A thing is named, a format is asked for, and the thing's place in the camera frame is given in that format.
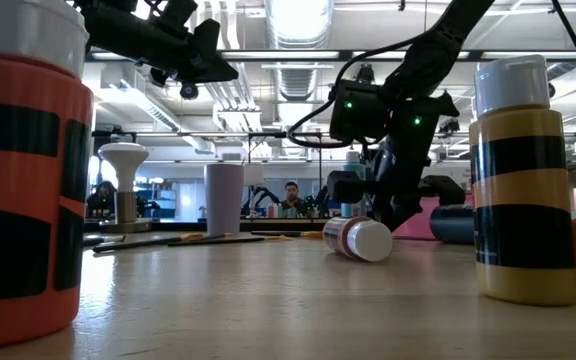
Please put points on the white globe table lamp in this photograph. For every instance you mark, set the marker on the white globe table lamp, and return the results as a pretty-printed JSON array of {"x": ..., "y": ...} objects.
[{"x": 124, "y": 160}]

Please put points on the pink background bottle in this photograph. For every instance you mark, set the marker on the pink background bottle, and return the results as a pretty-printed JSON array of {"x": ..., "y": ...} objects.
[{"x": 271, "y": 210}]

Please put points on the brown striped paint bottle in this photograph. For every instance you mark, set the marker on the brown striped paint bottle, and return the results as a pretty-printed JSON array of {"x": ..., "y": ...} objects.
[{"x": 368, "y": 241}]

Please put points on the blue-lit background shelf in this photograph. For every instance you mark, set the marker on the blue-lit background shelf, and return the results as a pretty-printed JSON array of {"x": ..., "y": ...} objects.
[{"x": 158, "y": 200}]

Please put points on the lilac plastic cup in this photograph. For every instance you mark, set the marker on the lilac plastic cup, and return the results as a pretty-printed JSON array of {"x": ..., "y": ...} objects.
[{"x": 224, "y": 200}]

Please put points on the large teal paint bottle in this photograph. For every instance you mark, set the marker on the large teal paint bottle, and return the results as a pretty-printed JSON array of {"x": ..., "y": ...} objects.
[{"x": 354, "y": 161}]

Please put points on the person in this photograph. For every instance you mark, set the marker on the person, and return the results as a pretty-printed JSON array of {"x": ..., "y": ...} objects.
[
  {"x": 102, "y": 200},
  {"x": 292, "y": 196}
]

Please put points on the large black paint bottle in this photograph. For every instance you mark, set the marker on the large black paint bottle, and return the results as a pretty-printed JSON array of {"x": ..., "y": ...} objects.
[{"x": 450, "y": 225}]

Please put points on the black ceiling dome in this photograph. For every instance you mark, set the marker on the black ceiling dome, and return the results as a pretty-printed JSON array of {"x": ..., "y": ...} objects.
[{"x": 189, "y": 92}]

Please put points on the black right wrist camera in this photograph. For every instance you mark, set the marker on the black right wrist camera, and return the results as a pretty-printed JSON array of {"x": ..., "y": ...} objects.
[{"x": 358, "y": 115}]

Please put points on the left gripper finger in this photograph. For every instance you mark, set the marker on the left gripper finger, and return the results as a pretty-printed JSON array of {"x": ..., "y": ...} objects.
[{"x": 223, "y": 70}]

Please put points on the white lampshade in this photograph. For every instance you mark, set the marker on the white lampshade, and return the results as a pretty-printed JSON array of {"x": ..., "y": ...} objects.
[{"x": 254, "y": 175}]

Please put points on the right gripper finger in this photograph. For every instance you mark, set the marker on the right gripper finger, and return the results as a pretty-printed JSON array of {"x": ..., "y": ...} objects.
[
  {"x": 385, "y": 215},
  {"x": 405, "y": 210}
]

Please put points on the black background robot arm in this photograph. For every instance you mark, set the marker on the black background robot arm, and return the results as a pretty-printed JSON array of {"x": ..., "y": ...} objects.
[
  {"x": 322, "y": 197},
  {"x": 260, "y": 195}
]

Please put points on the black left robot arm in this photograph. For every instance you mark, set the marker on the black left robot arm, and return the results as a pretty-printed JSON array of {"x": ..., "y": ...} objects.
[{"x": 128, "y": 35}]

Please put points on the black ceiling spotlight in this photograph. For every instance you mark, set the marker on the black ceiling spotlight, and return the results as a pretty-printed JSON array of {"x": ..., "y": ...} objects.
[{"x": 450, "y": 127}]

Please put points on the pink plastic bin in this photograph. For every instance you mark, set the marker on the pink plastic bin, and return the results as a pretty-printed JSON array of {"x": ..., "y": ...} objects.
[{"x": 418, "y": 227}]

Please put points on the yellow black-striped paint bottle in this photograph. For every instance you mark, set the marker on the yellow black-striped paint bottle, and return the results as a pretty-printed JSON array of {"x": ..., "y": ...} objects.
[{"x": 520, "y": 190}]

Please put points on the black overhead camera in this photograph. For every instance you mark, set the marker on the black overhead camera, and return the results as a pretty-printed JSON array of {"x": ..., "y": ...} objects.
[{"x": 366, "y": 71}]

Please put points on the white LED light strip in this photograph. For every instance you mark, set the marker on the white LED light strip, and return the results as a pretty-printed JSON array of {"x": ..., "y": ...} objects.
[
  {"x": 288, "y": 54},
  {"x": 368, "y": 55},
  {"x": 568, "y": 54}
]

